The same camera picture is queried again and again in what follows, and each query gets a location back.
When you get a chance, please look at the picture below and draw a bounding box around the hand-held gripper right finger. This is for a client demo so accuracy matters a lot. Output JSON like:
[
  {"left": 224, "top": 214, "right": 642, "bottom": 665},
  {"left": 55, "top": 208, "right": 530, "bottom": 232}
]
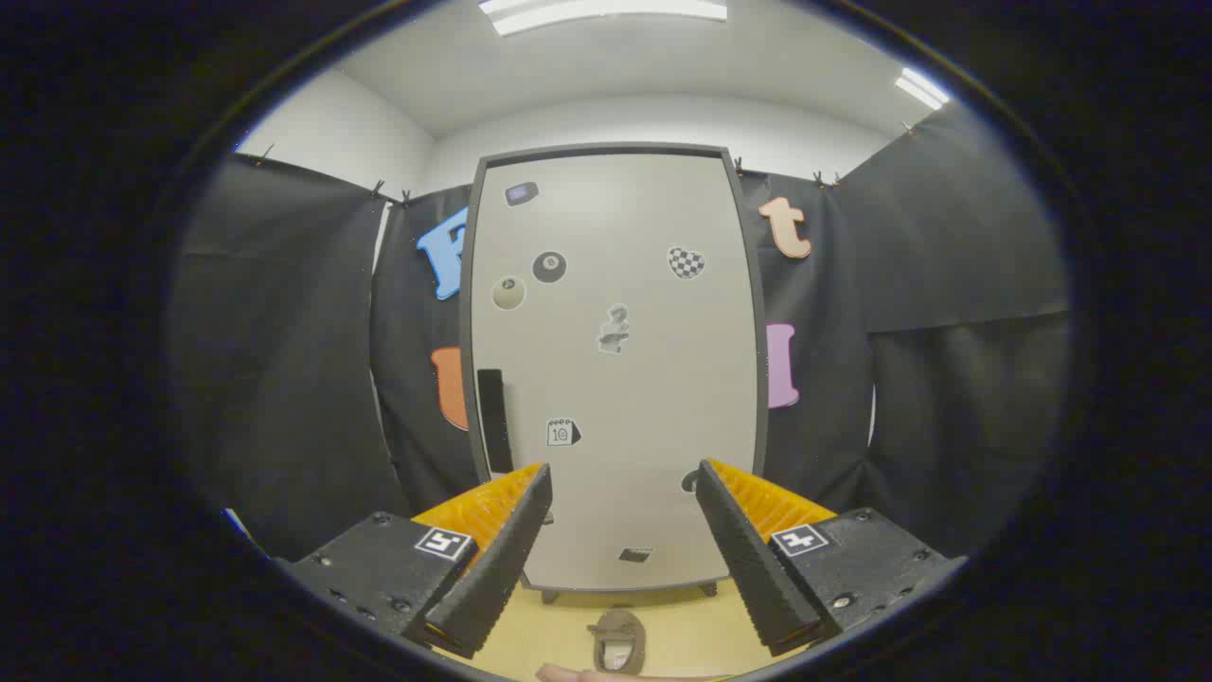
[{"left": 696, "top": 458, "right": 969, "bottom": 656}]

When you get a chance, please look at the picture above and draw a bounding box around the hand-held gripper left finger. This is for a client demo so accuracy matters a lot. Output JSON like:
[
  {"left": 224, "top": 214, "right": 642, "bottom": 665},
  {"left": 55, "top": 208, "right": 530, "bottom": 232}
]
[{"left": 275, "top": 462, "right": 554, "bottom": 659}]

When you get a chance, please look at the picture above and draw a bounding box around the brown fuzzy shoe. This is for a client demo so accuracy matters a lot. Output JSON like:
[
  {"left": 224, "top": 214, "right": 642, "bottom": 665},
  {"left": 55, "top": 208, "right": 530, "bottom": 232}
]
[{"left": 587, "top": 609, "right": 648, "bottom": 675}]

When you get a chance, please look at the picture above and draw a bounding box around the black door handle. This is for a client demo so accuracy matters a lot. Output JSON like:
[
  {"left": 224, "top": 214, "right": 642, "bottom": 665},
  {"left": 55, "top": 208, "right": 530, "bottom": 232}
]
[{"left": 476, "top": 368, "right": 514, "bottom": 475}]

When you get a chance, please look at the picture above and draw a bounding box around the grey shoe cabinet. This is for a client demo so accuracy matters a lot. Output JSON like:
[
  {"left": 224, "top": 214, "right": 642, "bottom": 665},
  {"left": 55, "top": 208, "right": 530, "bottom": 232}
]
[{"left": 459, "top": 142, "right": 770, "bottom": 607}]

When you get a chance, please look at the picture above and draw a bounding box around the black backdrop cloth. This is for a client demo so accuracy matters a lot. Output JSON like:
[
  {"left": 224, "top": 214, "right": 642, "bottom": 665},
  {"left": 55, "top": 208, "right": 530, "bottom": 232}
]
[{"left": 170, "top": 99, "right": 1071, "bottom": 560}]

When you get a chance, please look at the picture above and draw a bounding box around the small ceiling light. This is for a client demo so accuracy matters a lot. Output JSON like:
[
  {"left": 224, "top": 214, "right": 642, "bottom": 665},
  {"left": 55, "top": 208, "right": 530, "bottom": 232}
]
[{"left": 895, "top": 66, "right": 951, "bottom": 110}]

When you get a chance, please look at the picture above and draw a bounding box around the long ceiling light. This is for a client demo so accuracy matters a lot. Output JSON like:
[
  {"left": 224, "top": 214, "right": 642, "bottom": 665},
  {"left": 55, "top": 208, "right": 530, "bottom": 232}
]
[{"left": 478, "top": 0, "right": 728, "bottom": 37}]

